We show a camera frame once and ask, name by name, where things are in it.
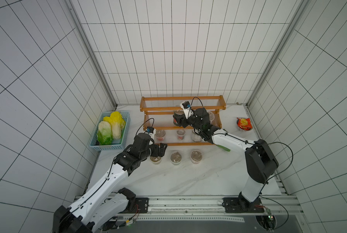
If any yellow label seed jar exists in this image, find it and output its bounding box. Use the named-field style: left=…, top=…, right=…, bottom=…
left=150, top=156, right=162, bottom=165

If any green label seed jar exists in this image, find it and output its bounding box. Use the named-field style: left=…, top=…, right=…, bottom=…
left=170, top=151, right=182, bottom=166

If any dark green tin can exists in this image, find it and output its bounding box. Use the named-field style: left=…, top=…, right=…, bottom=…
left=173, top=110, right=186, bottom=127

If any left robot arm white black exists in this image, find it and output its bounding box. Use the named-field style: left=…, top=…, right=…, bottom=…
left=52, top=133, right=167, bottom=233

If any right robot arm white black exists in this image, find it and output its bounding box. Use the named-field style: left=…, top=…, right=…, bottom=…
left=173, top=102, right=279, bottom=213

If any small red jar bottom middle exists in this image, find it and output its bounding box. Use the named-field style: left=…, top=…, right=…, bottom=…
left=176, top=129, right=186, bottom=140

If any small red jar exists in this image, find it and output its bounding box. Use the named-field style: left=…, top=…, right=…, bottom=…
left=155, top=130, right=166, bottom=141
left=176, top=129, right=186, bottom=140

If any small red jar bottom left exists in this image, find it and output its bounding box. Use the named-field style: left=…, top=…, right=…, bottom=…
left=155, top=130, right=166, bottom=141

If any wooden three-tier shelf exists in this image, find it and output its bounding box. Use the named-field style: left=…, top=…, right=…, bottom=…
left=140, top=95, right=226, bottom=146

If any blue plastic basket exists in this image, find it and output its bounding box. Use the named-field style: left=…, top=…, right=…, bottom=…
left=89, top=111, right=130, bottom=151

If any yellow white napa cabbage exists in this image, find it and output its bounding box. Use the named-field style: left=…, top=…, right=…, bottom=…
left=103, top=111, right=126, bottom=140

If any green snack packet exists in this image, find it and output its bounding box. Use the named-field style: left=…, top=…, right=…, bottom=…
left=217, top=145, right=231, bottom=152

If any green white napa cabbage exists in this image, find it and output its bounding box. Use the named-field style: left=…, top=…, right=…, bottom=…
left=97, top=121, right=113, bottom=145

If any red snack bag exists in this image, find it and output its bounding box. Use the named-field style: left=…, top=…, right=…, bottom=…
left=236, top=117, right=253, bottom=131

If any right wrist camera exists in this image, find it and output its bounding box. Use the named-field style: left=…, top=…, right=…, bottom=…
left=180, top=101, right=193, bottom=119

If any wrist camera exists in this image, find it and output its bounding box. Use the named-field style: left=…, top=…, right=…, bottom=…
left=180, top=101, right=193, bottom=119
left=145, top=126, right=156, bottom=138

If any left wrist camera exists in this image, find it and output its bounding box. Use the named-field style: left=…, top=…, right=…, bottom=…
left=145, top=126, right=156, bottom=138

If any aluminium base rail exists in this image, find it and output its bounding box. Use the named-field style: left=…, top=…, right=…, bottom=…
left=63, top=195, right=311, bottom=233

